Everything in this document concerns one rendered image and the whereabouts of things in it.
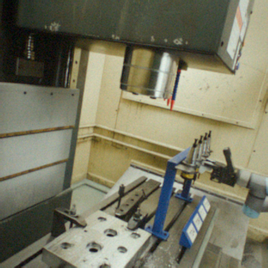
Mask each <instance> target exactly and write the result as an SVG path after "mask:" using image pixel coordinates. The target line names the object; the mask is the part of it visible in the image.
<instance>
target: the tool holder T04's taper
mask: <svg viewBox="0 0 268 268"><path fill-rule="evenodd" d="M196 155H197V148H193V147H191V148H190V150H189V152H188V155H187V158H186V160H185V162H186V163H188V164H190V165H195V164H196Z"/></svg>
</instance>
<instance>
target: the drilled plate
mask: <svg viewBox="0 0 268 268"><path fill-rule="evenodd" d="M106 218H107V219H108V220H106ZM85 221H86V223H87V225H88V226H85V227H78V226H74V227H73V228H70V229H69V230H67V231H66V232H65V233H64V234H62V235H60V236H59V237H57V238H56V239H55V240H53V241H51V242H50V243H48V244H46V245H45V246H44V247H43V250H42V259H41V261H43V262H45V263H46V264H48V265H49V266H50V267H52V268H97V266H99V268H102V266H103V265H107V268H111V267H112V268H131V267H132V266H133V265H134V264H135V263H136V262H137V260H138V259H139V258H140V256H141V255H142V254H143V253H144V251H145V250H146V249H147V247H148V246H149V242H150V238H151V233H149V232H147V231H145V230H141V229H139V228H136V229H135V230H134V231H136V232H133V231H132V230H131V231H132V232H131V231H128V230H125V229H127V228H126V227H127V223H126V222H124V221H122V220H120V219H118V218H116V217H113V216H111V215H109V214H107V213H105V212H103V211H101V210H98V211H96V212H95V213H93V214H91V215H90V216H89V217H87V218H86V219H85ZM118 225H119V226H118ZM124 227H125V229H124ZM106 228H107V229H106ZM109 228H110V229H109ZM116 230H117V231H116ZM123 230H124V231H123ZM118 231H119V233H118ZM120 234H121V235H120ZM83 235H84V236H83ZM89 235H90V236H89ZM116 235H118V236H116ZM130 235H132V236H131V237H130ZM108 236H109V237H108ZM133 237H135V238H136V239H135V238H133ZM93 240H94V241H97V242H90V241H93ZM98 242H100V245H99V244H98ZM69 243H73V244H74V245H73V244H69ZM101 243H102V244H101ZM119 245H120V246H119ZM58 246H59V247H58ZM85 246H86V247H85ZM103 246H104V248H102V247H103ZM117 246H118V247H117ZM60 247H61V248H60ZM84 247H85V248H84ZM62 248H63V249H62ZM67 248H68V249H67ZM127 249H128V250H127ZM101 250H102V251H101ZM90 252H91V253H92V254H91V253H90ZM112 255H113V257H112ZM115 256H116V257H115ZM104 258H108V259H109V260H111V261H109V260H107V259H104ZM118 259H119V260H118ZM86 260H88V261H86ZM116 260H118V261H116ZM115 261H116V262H115ZM83 262H84V263H83ZM97 262H100V263H101V265H98V263H97ZM100 263H99V264H100ZM102 263H103V264H102ZM105 263H106V264H105ZM109 263H111V265H112V266H109V265H108V264H109ZM92 265H93V266H92Z"/></svg>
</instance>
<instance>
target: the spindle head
mask: <svg viewBox="0 0 268 268"><path fill-rule="evenodd" d="M239 2H240V0H13V9H12V16H11V25H12V26H13V27H11V28H13V29H17V30H20V31H23V32H26V33H29V34H32V35H36V36H40V37H43V38H45V39H49V40H52V41H56V42H59V43H62V44H65V45H71V46H73V47H78V48H81V49H83V50H86V51H90V52H92V53H100V54H106V55H110V56H117V57H124V53H125V49H126V47H138V48H146V49H150V50H155V51H161V52H164V53H168V54H171V55H174V56H177V57H179V62H182V63H184V64H187V65H188V67H189V68H193V69H199V70H204V71H211V72H217V73H222V74H229V75H233V73H234V71H233V70H232V67H233V63H234V61H235V56H236V52H237V48H238V46H239V42H240V44H242V41H241V39H240V36H239V38H238V41H237V45H236V48H235V51H234V56H233V59H232V58H231V57H230V54H229V53H228V51H227V47H228V44H229V38H230V34H231V31H232V26H233V23H234V20H235V15H236V11H237V8H238V6H239Z"/></svg>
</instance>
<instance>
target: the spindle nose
mask: <svg viewBox="0 0 268 268"><path fill-rule="evenodd" d="M178 63H179V57H177V56H174V55H171V54H168V53H164V52H161V51H155V50H150V49H146V48H138V47H126V49H125V53H124V60H123V66H122V70H121V77H120V87H119V88H120V90H123V91H125V92H129V93H134V94H138V95H143V96H149V97H152V98H159V99H169V98H170V94H171V93H172V89H173V84H174V81H175V75H176V70H177V67H178Z"/></svg>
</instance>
